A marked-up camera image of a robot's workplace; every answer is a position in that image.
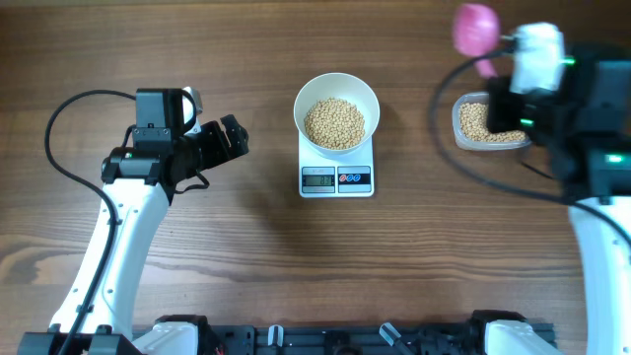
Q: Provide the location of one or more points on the white bowl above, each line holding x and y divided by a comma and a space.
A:
342, 86

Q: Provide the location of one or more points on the soybeans in white bowl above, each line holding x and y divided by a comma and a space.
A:
335, 124

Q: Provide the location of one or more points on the pile of soybeans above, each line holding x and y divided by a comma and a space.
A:
473, 119

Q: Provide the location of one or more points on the pink plastic scoop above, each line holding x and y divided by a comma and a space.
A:
476, 30

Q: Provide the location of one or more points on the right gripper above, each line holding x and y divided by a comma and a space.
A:
500, 89

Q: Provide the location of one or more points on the clear plastic container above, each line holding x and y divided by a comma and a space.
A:
467, 144

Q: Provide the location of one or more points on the white digital kitchen scale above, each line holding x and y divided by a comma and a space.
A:
338, 176

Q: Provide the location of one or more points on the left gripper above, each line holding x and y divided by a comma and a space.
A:
220, 151

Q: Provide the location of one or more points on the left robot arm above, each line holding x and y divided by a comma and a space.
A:
165, 146

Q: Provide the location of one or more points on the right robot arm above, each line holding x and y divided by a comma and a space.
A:
582, 126

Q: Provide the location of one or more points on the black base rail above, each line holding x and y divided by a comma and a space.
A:
345, 340

